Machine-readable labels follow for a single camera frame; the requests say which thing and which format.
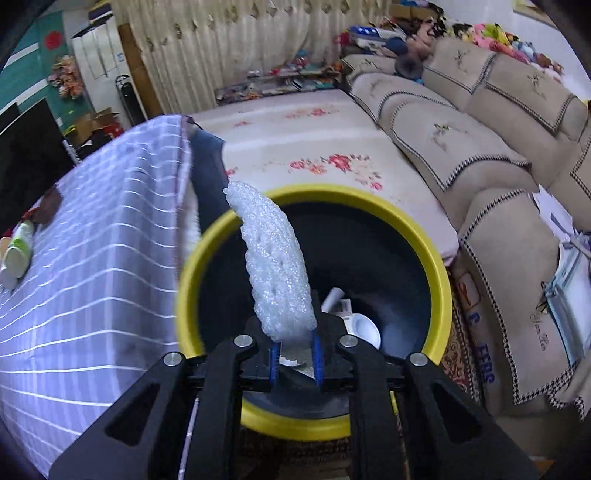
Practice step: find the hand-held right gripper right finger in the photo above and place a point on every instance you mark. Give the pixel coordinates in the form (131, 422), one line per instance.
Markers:
(317, 364)

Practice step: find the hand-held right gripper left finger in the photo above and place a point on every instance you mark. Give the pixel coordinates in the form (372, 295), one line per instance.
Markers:
(275, 362)

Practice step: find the white foam fruit net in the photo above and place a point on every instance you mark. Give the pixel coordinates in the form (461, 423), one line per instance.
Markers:
(277, 258)

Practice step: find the black bin with yellow rim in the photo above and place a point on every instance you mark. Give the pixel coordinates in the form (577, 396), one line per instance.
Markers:
(323, 194)

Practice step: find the floral bed mat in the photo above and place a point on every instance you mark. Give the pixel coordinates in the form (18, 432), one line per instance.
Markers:
(286, 138)

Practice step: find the beige sofa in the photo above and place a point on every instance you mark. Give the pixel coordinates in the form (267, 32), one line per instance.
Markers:
(461, 152)

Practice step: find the brown plastic container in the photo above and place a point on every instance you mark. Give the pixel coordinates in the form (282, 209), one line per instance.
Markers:
(51, 207)

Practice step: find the low glass table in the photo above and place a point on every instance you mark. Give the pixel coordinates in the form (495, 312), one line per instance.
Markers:
(277, 83)

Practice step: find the white papers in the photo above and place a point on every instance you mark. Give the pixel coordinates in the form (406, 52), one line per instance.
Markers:
(554, 212)

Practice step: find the green label plastic bottle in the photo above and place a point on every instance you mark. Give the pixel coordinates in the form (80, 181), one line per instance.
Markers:
(22, 240)

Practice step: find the red wrapper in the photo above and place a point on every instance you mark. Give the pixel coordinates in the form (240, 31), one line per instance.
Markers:
(32, 215)

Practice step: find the open cardboard box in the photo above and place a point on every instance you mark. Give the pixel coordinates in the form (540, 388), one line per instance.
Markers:
(94, 124)

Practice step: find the black tower fan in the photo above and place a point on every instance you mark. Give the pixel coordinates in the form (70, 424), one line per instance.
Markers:
(131, 99)

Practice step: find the dark round cushion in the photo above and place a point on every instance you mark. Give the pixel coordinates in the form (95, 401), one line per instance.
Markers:
(408, 68)

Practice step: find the large black television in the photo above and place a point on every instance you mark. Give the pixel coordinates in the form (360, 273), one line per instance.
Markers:
(32, 157)

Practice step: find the beige curtain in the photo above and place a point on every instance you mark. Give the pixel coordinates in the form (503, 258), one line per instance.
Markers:
(332, 27)
(194, 50)

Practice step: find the wooden board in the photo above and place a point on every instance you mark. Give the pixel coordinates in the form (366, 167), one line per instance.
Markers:
(138, 69)

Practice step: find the white standing air conditioner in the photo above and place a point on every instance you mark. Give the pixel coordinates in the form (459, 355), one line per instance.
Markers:
(94, 50)

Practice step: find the pile of plush toys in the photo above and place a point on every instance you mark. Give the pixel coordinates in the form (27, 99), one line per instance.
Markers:
(489, 37)

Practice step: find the artificial flower wall decoration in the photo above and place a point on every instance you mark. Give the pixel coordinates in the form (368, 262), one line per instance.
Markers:
(67, 78)

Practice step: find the red round wall sticker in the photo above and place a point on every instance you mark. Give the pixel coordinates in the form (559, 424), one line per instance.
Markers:
(53, 40)

